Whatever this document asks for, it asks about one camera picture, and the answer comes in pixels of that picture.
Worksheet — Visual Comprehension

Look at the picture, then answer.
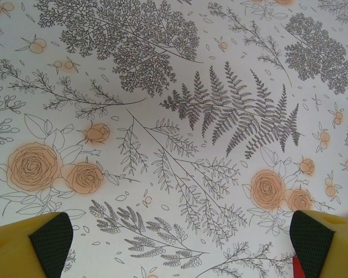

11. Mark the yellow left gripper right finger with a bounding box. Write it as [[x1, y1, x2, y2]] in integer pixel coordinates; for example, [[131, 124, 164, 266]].
[[289, 210, 348, 278]]

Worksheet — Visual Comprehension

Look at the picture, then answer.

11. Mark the floral patterned table cover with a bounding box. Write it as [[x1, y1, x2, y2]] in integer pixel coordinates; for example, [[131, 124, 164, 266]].
[[0, 0, 348, 278]]

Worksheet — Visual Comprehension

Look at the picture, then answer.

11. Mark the small red lego brick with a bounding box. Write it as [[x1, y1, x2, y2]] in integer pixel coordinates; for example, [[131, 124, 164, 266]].
[[292, 256, 306, 278]]

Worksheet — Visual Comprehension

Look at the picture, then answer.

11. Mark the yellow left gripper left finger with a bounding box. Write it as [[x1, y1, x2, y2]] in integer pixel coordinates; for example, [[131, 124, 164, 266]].
[[0, 211, 74, 278]]

